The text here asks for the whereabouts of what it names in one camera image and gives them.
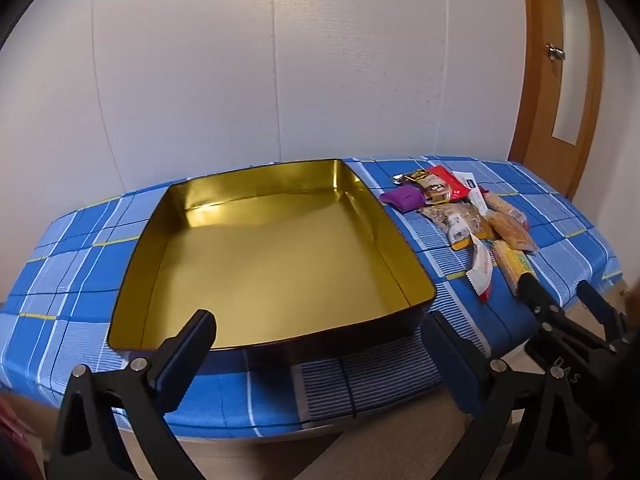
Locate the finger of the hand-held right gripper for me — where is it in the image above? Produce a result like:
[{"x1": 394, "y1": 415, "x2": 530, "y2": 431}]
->
[
  {"x1": 517, "y1": 273, "x2": 609, "y2": 357},
  {"x1": 576, "y1": 280, "x2": 629, "y2": 344}
]

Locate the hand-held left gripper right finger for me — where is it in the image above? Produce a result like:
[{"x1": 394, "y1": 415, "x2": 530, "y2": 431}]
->
[{"x1": 420, "y1": 310, "x2": 596, "y2": 480}]

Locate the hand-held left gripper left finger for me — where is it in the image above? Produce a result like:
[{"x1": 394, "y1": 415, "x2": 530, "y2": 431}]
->
[{"x1": 47, "y1": 309, "x2": 218, "y2": 480}]

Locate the yellow cracker packet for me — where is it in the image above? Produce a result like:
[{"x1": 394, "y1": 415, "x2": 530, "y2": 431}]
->
[{"x1": 492, "y1": 240, "x2": 536, "y2": 296}]

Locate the white red-ended packet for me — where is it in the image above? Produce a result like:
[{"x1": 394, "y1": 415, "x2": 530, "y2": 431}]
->
[{"x1": 465, "y1": 236, "x2": 496, "y2": 303}]

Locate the grain bar with red ends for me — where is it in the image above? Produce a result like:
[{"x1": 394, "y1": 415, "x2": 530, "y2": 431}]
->
[{"x1": 487, "y1": 212, "x2": 539, "y2": 253}]

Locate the clear nut mix packet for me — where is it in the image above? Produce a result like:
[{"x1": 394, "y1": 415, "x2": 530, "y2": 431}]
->
[{"x1": 420, "y1": 201, "x2": 493, "y2": 252}]

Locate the white long wafer packet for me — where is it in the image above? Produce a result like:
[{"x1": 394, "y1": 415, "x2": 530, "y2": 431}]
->
[{"x1": 452, "y1": 170, "x2": 490, "y2": 217}]

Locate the gold square tin box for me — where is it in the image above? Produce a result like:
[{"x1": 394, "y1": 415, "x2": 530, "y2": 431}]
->
[{"x1": 106, "y1": 158, "x2": 437, "y2": 363}]

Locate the red snack packet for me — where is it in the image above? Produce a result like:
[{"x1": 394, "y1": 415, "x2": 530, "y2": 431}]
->
[{"x1": 430, "y1": 165, "x2": 473, "y2": 201}]

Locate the brown gold snack packet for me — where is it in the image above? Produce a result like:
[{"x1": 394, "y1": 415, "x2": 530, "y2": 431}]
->
[{"x1": 392, "y1": 169, "x2": 451, "y2": 204}]

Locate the purple snack packet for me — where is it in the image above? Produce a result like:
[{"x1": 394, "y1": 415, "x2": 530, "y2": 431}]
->
[{"x1": 380, "y1": 185, "x2": 426, "y2": 211}]

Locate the blue plaid tablecloth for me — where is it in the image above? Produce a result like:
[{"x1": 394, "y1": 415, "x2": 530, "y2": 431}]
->
[{"x1": 0, "y1": 155, "x2": 623, "y2": 443}]

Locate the red cloth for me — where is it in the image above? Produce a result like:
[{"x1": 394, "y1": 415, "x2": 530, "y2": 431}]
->
[{"x1": 0, "y1": 395, "x2": 46, "y2": 480}]

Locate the wooden door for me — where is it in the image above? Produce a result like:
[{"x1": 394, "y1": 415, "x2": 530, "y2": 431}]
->
[{"x1": 507, "y1": 0, "x2": 608, "y2": 201}]

